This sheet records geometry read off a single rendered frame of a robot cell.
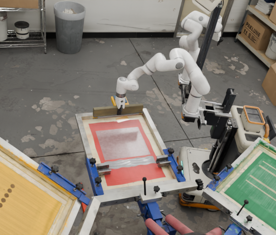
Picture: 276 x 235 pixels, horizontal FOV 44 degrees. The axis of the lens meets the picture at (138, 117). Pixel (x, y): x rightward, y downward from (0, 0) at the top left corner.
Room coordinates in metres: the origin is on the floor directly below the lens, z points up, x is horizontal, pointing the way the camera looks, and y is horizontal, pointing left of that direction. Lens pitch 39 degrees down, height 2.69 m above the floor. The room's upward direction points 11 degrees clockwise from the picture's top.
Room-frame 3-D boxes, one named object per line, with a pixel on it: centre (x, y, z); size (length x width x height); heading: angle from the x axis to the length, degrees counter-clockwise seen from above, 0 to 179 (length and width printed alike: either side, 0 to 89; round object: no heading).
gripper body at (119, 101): (1.99, 0.15, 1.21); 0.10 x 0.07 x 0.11; 25
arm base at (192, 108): (2.13, -0.41, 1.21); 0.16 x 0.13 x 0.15; 95
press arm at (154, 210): (1.24, -0.19, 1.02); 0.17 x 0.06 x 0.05; 25
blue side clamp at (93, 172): (1.42, 0.20, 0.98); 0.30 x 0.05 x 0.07; 25
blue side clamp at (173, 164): (1.65, -0.31, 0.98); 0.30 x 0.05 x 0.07; 25
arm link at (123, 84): (1.98, 0.12, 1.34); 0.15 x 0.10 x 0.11; 104
